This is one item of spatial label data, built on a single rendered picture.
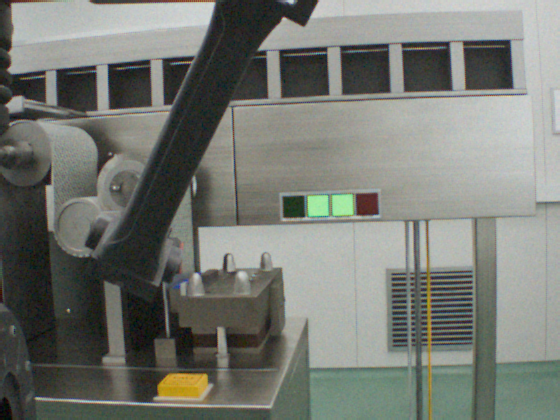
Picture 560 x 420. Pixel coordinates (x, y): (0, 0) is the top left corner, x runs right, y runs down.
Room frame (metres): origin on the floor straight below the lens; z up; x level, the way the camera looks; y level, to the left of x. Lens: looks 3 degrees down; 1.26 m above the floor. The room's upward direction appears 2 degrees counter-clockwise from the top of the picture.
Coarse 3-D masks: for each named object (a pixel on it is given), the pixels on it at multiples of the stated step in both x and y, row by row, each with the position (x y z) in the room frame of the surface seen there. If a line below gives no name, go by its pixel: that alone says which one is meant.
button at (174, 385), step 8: (168, 376) 1.08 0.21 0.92; (176, 376) 1.08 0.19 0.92; (184, 376) 1.08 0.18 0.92; (192, 376) 1.08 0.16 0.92; (200, 376) 1.08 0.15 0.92; (160, 384) 1.04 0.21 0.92; (168, 384) 1.04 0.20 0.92; (176, 384) 1.04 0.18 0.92; (184, 384) 1.03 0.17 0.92; (192, 384) 1.03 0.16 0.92; (200, 384) 1.04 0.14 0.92; (160, 392) 1.03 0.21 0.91; (168, 392) 1.03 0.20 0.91; (176, 392) 1.03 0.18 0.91; (184, 392) 1.03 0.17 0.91; (192, 392) 1.03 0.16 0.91; (200, 392) 1.04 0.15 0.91
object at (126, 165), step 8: (112, 168) 1.31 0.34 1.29; (120, 168) 1.31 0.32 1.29; (128, 168) 1.31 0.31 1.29; (136, 168) 1.30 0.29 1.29; (112, 176) 1.31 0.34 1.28; (104, 184) 1.31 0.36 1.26; (104, 192) 1.31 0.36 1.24; (112, 200) 1.31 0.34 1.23; (112, 208) 1.31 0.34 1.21; (120, 208) 1.31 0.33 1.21
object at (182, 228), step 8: (184, 208) 1.48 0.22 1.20; (176, 216) 1.42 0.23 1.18; (184, 216) 1.48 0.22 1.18; (176, 224) 1.41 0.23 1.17; (184, 224) 1.48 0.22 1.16; (176, 232) 1.41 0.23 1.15; (184, 232) 1.47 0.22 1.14; (192, 232) 1.54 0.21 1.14; (184, 240) 1.47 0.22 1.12; (192, 240) 1.54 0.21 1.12; (184, 248) 1.47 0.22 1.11; (192, 248) 1.53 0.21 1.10; (184, 256) 1.46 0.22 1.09; (192, 256) 1.53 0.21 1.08; (184, 264) 1.46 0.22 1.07; (192, 264) 1.53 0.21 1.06; (184, 272) 1.46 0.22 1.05; (192, 272) 1.52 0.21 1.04; (176, 280) 1.39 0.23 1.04; (168, 288) 1.33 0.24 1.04; (168, 296) 1.33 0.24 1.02
